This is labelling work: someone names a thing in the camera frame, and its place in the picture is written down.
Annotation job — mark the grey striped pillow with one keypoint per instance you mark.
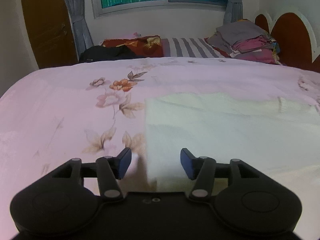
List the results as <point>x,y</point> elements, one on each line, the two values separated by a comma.
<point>189,47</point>

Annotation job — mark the brown wooden door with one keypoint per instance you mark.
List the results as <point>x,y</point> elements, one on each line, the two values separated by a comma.
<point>49,31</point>

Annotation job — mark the pink floral bed sheet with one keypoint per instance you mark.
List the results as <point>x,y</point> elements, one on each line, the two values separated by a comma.
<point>92,110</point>

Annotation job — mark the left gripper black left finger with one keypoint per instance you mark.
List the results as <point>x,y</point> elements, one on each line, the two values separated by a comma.
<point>110,170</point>

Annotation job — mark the grey right curtain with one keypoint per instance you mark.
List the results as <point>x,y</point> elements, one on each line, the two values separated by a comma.
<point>233,12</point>

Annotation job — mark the white small garment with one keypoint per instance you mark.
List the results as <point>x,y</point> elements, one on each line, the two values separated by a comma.
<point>279,137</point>

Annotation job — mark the grey curtain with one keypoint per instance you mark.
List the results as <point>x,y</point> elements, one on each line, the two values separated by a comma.
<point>233,12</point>
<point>82,37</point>

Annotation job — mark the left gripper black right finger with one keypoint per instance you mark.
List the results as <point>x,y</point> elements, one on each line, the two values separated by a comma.
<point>201,170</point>

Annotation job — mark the stack of folded clothes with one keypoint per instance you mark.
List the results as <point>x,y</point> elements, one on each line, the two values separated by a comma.
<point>244,40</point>

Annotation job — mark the black bag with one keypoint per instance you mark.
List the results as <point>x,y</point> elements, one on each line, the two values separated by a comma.
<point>100,53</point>

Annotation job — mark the grey left curtain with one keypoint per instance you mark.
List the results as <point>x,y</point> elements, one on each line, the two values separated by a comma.
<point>82,37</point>

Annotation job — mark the red floral blanket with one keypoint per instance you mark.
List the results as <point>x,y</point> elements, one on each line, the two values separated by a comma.
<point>147,46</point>

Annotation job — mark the red white headboard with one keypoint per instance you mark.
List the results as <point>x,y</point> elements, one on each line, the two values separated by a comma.
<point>298,44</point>

